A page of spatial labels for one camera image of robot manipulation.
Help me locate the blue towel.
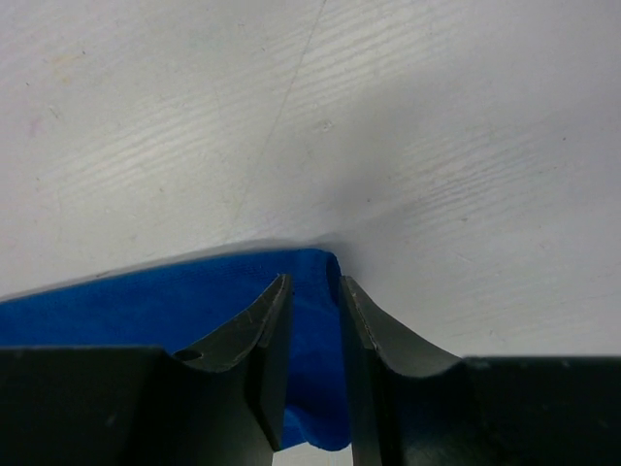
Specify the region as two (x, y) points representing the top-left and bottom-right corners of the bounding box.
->
(1, 249), (350, 451)

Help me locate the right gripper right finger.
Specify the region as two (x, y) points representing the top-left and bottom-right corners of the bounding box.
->
(340, 277), (620, 465)

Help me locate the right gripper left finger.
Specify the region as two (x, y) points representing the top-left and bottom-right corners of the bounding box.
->
(1, 275), (292, 465)

